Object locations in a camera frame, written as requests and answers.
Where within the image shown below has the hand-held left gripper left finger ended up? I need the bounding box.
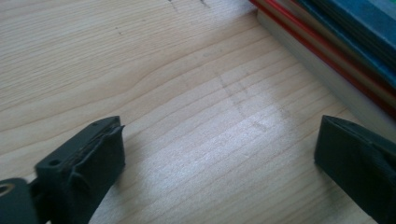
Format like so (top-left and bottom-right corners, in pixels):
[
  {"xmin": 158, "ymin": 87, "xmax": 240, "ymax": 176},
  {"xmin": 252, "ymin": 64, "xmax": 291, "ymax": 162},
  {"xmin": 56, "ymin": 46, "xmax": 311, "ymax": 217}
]
[{"xmin": 34, "ymin": 116, "xmax": 126, "ymax": 224}]

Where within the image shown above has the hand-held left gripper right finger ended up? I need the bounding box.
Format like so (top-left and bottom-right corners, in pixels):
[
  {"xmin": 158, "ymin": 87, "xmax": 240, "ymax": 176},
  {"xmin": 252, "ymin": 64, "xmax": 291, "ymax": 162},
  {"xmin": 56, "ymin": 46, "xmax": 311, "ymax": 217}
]
[{"xmin": 313, "ymin": 115, "xmax": 396, "ymax": 224}]

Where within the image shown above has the red illustrated book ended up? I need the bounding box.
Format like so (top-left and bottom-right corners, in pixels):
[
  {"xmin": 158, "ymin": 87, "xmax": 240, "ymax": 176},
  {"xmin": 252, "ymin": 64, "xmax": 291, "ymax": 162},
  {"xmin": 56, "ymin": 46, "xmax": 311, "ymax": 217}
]
[
  {"xmin": 269, "ymin": 0, "xmax": 396, "ymax": 102},
  {"xmin": 248, "ymin": 0, "xmax": 396, "ymax": 119}
]

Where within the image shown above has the thin blue book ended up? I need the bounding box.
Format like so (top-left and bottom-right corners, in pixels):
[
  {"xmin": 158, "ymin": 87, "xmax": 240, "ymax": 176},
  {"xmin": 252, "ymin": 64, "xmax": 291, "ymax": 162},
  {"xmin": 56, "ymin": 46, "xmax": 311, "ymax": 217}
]
[{"xmin": 293, "ymin": 0, "xmax": 396, "ymax": 90}]

